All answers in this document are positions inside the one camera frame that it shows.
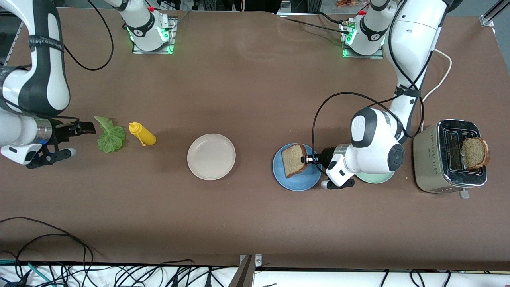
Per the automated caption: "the brown bread slice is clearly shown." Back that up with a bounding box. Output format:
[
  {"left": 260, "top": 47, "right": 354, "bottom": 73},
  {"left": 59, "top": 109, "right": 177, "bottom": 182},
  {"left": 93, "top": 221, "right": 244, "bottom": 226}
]
[
  {"left": 461, "top": 137, "right": 491, "bottom": 171},
  {"left": 281, "top": 143, "right": 308, "bottom": 179}
]

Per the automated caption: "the green lettuce leaf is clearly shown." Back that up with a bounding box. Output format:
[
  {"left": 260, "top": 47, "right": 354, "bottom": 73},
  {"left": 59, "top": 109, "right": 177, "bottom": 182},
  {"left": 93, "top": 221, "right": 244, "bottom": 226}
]
[{"left": 94, "top": 116, "right": 126, "bottom": 153}]

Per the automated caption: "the yellow mustard squeeze bottle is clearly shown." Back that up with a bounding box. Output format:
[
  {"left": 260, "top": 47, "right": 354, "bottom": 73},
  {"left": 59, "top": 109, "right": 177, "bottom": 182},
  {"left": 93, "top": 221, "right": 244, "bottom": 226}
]
[{"left": 128, "top": 122, "right": 157, "bottom": 147}]

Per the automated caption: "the blue plate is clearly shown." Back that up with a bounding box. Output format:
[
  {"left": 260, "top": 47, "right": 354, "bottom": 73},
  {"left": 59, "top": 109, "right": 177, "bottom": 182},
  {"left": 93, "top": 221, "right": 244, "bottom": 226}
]
[{"left": 272, "top": 143, "right": 322, "bottom": 192}]

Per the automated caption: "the green plate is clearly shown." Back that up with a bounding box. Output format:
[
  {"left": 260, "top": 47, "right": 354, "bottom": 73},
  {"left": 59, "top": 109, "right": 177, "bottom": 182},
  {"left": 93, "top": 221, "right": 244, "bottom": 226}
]
[{"left": 355, "top": 169, "right": 396, "bottom": 184}]

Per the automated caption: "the white plate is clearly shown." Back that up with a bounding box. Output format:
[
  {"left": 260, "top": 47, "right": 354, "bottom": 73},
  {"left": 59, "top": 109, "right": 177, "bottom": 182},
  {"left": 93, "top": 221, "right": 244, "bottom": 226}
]
[{"left": 187, "top": 133, "right": 236, "bottom": 181}]

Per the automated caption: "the beige chrome toaster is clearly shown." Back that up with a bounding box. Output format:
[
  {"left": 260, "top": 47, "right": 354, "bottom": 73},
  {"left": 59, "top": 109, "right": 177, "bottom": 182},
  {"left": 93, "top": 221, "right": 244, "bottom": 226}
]
[{"left": 413, "top": 119, "right": 488, "bottom": 199}]

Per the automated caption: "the aluminium profile corner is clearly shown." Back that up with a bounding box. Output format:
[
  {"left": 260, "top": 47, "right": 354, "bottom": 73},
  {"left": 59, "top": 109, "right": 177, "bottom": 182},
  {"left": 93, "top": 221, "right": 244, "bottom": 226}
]
[{"left": 480, "top": 0, "right": 510, "bottom": 27}]

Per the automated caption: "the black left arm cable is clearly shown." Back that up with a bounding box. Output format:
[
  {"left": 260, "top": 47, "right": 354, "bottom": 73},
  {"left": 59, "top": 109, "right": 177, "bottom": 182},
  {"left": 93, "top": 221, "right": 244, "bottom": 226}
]
[{"left": 312, "top": 0, "right": 447, "bottom": 160}]

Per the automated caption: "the black floor cable loop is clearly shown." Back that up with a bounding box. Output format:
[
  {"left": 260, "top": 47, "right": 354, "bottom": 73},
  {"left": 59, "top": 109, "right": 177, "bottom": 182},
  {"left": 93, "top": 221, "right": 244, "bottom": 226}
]
[
  {"left": 15, "top": 234, "right": 87, "bottom": 287},
  {"left": 0, "top": 217, "right": 94, "bottom": 287}
]

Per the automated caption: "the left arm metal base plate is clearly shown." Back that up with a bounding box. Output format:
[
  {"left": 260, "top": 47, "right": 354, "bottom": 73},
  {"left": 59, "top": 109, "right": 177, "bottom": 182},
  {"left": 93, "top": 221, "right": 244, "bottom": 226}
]
[{"left": 342, "top": 20, "right": 385, "bottom": 59}]

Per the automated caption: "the metal frame bracket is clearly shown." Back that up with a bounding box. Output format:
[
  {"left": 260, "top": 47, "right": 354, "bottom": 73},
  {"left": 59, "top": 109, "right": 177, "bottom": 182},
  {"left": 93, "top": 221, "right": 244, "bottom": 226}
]
[{"left": 229, "top": 254, "right": 263, "bottom": 287}]

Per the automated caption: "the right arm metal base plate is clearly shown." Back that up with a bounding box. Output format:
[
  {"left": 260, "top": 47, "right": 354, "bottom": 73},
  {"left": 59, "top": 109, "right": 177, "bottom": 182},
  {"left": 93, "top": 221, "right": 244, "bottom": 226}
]
[{"left": 132, "top": 16, "right": 178, "bottom": 55}]

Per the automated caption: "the teal cable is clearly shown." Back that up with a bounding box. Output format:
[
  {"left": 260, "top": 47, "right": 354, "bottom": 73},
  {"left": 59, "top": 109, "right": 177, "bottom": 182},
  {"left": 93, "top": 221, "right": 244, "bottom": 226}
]
[{"left": 0, "top": 259, "right": 56, "bottom": 287}]

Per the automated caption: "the white toaster power cable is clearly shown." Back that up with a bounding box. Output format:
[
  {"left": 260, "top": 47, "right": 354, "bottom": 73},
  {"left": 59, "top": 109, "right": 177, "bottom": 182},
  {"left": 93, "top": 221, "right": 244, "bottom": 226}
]
[{"left": 420, "top": 48, "right": 453, "bottom": 133}]

